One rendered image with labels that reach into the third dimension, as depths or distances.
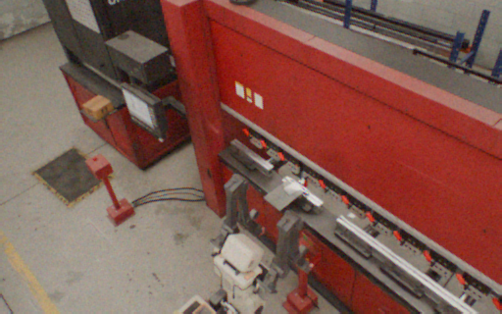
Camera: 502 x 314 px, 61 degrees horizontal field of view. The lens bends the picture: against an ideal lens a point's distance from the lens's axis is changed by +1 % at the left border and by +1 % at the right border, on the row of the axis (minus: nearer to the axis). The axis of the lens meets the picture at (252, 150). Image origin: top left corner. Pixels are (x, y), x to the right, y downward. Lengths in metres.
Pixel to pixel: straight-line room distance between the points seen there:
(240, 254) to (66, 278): 2.35
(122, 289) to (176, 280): 0.50
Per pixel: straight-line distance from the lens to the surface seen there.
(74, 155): 5.72
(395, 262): 3.07
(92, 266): 4.52
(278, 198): 3.28
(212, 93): 3.49
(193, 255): 4.27
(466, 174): 2.25
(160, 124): 3.47
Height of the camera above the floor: 3.50
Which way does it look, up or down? 43 degrees down
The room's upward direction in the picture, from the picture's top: 5 degrees counter-clockwise
